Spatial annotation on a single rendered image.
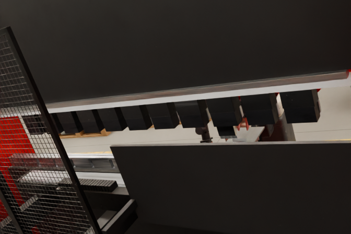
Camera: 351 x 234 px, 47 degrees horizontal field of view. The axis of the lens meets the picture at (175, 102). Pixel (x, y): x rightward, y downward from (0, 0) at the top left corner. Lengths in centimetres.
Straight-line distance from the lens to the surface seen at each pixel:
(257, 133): 237
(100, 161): 286
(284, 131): 331
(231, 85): 176
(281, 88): 192
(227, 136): 220
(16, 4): 246
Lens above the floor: 203
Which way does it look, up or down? 18 degrees down
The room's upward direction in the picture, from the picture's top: 18 degrees counter-clockwise
